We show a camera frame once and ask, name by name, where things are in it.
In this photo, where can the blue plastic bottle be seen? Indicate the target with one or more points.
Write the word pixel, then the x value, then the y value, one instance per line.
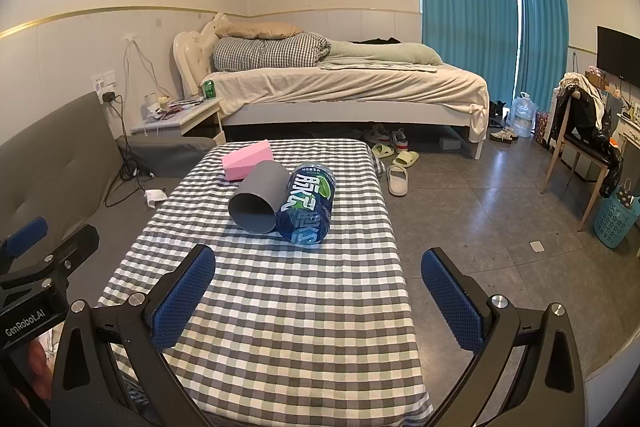
pixel 305 207

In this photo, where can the pink foam block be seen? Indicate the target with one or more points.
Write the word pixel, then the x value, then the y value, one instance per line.
pixel 245 159

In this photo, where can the beige shoe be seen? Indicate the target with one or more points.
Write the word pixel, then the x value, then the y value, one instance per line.
pixel 502 135

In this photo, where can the dark clothing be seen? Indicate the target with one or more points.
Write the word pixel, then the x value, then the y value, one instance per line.
pixel 380 41

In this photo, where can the pale green blanket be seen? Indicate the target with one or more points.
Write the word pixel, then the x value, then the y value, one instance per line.
pixel 385 53

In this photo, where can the dotted bag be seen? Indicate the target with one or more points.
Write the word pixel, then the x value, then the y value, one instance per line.
pixel 627 197

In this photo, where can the narrow teal curtain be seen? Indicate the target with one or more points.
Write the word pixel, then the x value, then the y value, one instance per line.
pixel 542 27

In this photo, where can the paper scrap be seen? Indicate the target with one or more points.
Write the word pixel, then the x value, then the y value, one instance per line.
pixel 538 246

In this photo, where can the white wall socket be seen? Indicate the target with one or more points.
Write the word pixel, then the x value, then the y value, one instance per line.
pixel 130 37

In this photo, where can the checkered quilt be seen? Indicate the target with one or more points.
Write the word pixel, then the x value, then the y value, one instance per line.
pixel 270 52

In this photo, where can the clear water jug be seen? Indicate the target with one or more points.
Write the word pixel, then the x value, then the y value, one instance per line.
pixel 523 117

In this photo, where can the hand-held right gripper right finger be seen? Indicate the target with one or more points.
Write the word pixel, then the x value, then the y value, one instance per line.
pixel 451 302

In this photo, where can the white nightstand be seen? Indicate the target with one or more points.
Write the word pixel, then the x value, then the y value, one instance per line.
pixel 192 117

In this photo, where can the white switch panel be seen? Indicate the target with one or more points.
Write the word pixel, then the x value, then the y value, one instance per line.
pixel 104 80

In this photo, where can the crumpled white paper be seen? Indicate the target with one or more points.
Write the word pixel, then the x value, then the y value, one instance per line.
pixel 155 198

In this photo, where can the black charger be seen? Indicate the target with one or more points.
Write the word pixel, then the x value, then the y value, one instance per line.
pixel 109 97

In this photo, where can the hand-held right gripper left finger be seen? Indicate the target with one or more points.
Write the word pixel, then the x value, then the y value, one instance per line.
pixel 184 299

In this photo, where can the red patterned bag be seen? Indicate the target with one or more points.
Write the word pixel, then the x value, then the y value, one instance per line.
pixel 542 127

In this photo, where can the green can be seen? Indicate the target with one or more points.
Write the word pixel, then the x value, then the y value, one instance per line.
pixel 209 90

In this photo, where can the wide teal curtain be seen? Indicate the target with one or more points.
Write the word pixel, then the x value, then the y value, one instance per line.
pixel 465 17

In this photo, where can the black boots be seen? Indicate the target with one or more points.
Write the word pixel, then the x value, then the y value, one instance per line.
pixel 497 109

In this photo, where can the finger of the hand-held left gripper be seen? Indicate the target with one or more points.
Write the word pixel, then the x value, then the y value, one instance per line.
pixel 55 264
pixel 27 234

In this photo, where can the green slipper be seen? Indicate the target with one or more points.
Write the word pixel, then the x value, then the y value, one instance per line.
pixel 405 158
pixel 382 151

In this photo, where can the grey slipper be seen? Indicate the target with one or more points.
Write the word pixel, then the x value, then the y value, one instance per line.
pixel 398 181

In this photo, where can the grey sofa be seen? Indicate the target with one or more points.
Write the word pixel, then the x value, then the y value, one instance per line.
pixel 50 167

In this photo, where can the wooden chair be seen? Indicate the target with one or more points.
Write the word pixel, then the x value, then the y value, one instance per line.
pixel 580 152

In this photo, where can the beige bed sheet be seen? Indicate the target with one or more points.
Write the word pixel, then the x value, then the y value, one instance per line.
pixel 360 87

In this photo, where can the white garment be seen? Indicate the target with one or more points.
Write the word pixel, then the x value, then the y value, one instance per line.
pixel 575 82

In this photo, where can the grey box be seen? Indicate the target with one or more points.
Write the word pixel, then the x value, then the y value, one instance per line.
pixel 449 143

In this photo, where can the black television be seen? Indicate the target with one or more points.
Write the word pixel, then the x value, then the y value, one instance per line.
pixel 617 52

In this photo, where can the grey cup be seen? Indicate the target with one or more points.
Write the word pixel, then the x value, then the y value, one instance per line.
pixel 260 189

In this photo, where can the black jacket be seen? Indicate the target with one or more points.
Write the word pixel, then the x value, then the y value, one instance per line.
pixel 587 117

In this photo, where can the teal laundry basket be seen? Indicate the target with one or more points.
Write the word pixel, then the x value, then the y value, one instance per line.
pixel 615 224

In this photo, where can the bed with beige sheets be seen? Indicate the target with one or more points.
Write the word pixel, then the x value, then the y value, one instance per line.
pixel 350 119

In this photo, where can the beige pillow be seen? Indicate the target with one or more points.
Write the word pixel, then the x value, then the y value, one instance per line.
pixel 265 30

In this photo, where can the person's left hand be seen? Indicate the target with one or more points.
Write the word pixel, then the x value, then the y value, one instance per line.
pixel 39 362

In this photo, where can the grey checkered tablecloth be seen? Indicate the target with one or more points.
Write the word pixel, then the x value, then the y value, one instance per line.
pixel 285 317

